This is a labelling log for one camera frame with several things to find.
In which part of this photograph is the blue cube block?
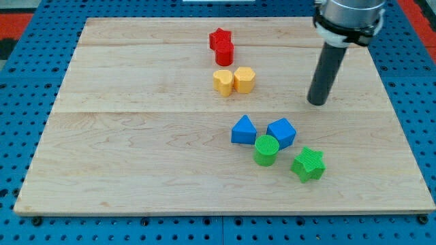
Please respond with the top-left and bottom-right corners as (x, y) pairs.
(266, 118), (297, 150)

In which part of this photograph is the blue triangle block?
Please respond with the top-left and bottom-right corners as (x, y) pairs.
(230, 114), (257, 145)

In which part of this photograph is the red star block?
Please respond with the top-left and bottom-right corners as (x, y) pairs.
(208, 28), (232, 50)

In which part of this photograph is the red cylinder block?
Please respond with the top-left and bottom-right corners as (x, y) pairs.
(215, 41), (234, 67)

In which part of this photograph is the yellow heart block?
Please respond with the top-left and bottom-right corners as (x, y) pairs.
(213, 70), (233, 97)

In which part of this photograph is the green star block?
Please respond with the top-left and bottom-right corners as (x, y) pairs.
(290, 146), (326, 183)

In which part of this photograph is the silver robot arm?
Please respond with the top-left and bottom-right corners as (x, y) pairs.
(313, 0), (385, 48)

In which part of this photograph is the wooden board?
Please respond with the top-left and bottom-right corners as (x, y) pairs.
(14, 17), (435, 216)

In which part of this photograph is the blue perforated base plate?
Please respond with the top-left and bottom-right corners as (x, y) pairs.
(1, 0), (435, 244)

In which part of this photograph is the yellow hexagon block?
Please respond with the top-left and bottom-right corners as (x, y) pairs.
(234, 67), (255, 94)

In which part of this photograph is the green cylinder block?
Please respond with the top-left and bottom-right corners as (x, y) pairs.
(253, 135), (279, 167)

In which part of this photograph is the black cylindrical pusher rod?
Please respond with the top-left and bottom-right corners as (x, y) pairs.
(307, 42), (347, 105)

